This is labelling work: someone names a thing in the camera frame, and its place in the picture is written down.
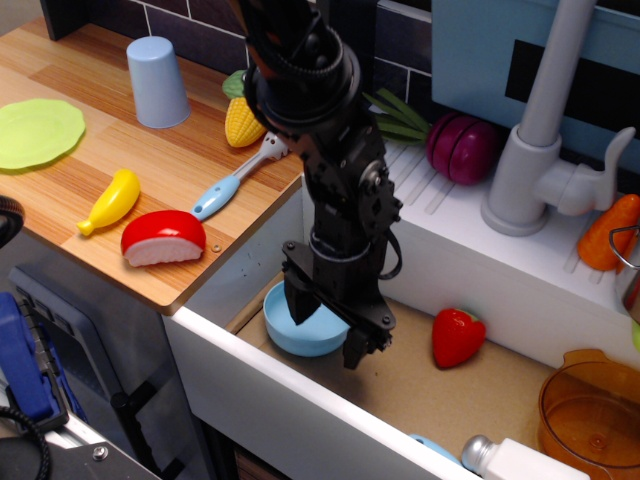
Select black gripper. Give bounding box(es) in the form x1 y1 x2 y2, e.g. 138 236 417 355
282 238 396 369

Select light blue plastic bowl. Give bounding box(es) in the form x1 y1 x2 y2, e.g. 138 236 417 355
263 281 349 358

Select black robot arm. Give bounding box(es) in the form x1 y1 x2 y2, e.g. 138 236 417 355
232 1 402 369

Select red toy strawberry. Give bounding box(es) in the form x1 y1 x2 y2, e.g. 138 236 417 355
432 308 486 369

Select white toy sink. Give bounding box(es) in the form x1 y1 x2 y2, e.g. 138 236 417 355
165 143 639 479

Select blue grey slotted spoon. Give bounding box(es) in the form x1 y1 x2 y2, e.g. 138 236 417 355
191 132 289 222

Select red white toy sushi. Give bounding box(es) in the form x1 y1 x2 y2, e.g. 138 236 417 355
121 210 206 267

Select yellow toy corn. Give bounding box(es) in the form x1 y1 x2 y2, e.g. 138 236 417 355
225 97 266 148

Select green toy leaves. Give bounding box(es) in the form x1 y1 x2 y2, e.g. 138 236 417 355
363 88 431 146

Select purple toy onion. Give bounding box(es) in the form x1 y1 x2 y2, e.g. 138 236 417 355
426 112 503 186

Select white bottle with silver cap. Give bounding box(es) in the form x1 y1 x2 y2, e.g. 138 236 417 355
461 435 590 480

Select yellow toy banana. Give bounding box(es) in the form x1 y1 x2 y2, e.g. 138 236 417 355
77 169 141 236

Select grey toy faucet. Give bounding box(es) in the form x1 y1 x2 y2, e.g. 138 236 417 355
481 1 636 237

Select green toy bitter gourd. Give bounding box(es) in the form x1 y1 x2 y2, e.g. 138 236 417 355
222 70 246 100

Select orange transparent pot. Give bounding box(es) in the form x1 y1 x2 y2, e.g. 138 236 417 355
538 349 639 479

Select light blue plastic cup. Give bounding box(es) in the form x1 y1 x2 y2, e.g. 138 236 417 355
126 36 191 129

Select orange toy carrot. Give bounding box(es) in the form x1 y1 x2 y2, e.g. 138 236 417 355
577 194 639 271

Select silver metal pot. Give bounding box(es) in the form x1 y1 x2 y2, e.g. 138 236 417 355
609 225 639 323

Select blue object at left edge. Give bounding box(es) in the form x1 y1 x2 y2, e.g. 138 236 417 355
1 292 70 431

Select light green plastic plate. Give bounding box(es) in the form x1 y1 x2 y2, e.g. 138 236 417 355
1 99 86 170

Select light blue utensil handle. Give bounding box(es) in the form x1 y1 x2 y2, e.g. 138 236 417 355
409 434 462 466

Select black cable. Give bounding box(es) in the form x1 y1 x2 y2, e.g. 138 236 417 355
0 405 52 480

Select black hose at left edge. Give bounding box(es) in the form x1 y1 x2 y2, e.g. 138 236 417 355
0 195 25 250

